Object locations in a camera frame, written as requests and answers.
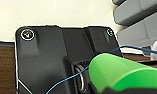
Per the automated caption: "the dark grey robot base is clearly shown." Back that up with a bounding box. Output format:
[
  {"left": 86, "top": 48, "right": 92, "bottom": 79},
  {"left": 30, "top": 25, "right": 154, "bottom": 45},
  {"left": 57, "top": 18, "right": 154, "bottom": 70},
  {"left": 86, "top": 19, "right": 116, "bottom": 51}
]
[{"left": 14, "top": 24, "right": 124, "bottom": 94}]

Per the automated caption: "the grey bin blue lid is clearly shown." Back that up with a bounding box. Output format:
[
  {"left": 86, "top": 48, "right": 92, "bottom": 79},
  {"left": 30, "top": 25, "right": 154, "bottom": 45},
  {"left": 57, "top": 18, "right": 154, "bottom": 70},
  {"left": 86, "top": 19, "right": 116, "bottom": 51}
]
[{"left": 116, "top": 17, "right": 157, "bottom": 48}]

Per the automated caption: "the grey bin green lid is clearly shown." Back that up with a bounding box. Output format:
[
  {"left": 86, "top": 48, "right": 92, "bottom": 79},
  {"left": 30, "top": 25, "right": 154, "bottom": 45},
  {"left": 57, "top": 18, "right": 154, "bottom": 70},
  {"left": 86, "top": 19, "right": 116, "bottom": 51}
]
[{"left": 112, "top": 0, "right": 157, "bottom": 27}]

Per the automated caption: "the blue cable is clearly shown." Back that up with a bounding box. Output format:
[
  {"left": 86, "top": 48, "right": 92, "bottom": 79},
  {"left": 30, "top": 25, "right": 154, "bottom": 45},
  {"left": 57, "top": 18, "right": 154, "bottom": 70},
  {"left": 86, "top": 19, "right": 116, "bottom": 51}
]
[{"left": 44, "top": 45, "right": 157, "bottom": 94}]

